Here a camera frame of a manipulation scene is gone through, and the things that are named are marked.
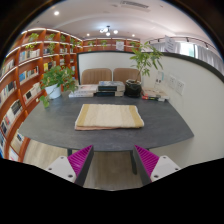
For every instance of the hanging white sign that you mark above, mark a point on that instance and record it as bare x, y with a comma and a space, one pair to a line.
170, 44

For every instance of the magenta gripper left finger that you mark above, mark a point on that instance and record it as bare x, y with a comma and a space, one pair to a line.
73, 168

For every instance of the folded cream yellow towel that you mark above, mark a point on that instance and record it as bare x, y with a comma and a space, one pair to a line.
108, 116

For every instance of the ceiling chandelier lamp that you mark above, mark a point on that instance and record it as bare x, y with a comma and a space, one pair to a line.
107, 31

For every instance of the white books left stack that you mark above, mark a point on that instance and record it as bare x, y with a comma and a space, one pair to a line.
87, 90

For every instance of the white wall socket plate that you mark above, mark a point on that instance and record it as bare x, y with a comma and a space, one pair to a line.
180, 87

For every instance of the stack of books centre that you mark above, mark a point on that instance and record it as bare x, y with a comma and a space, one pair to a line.
110, 88

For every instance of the books by the wall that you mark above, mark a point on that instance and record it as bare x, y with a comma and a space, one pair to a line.
152, 94

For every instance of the green plant in white pot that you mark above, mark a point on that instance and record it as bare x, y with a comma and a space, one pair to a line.
57, 77

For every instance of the orange wooden bookshelf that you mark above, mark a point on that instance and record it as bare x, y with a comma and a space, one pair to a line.
34, 52

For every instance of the tall plant in black pot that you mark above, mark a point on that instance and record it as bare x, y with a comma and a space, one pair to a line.
145, 57

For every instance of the right tan chair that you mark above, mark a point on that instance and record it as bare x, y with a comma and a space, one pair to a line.
123, 74

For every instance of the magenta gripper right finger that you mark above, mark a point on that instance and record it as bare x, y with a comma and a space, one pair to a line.
152, 167

